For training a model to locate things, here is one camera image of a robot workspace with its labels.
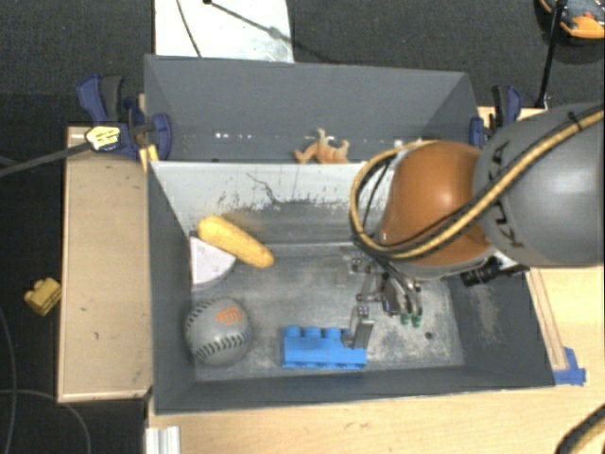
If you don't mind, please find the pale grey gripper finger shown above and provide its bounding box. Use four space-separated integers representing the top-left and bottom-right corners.
354 306 375 350
340 306 355 349

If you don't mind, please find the blue toy brick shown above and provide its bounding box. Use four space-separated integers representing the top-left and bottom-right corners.
281 325 369 371

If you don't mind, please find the grey baseball with orange print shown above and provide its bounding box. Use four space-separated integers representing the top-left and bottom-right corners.
183 297 253 368

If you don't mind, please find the yellow toy corn cob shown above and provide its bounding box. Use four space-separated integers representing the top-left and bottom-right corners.
197 215 276 270

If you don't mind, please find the orange toy animal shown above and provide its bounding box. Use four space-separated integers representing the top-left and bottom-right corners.
293 127 352 166

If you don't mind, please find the grey metal bin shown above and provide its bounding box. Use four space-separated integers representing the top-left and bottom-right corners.
143 54 557 415

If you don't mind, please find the pale wood board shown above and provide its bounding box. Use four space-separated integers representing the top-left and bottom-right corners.
56 125 155 404

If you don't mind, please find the yellow toy brick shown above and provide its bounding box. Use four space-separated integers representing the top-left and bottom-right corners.
23 276 63 318

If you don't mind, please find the black cylinder on white bracket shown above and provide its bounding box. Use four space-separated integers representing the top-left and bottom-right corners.
459 254 531 288

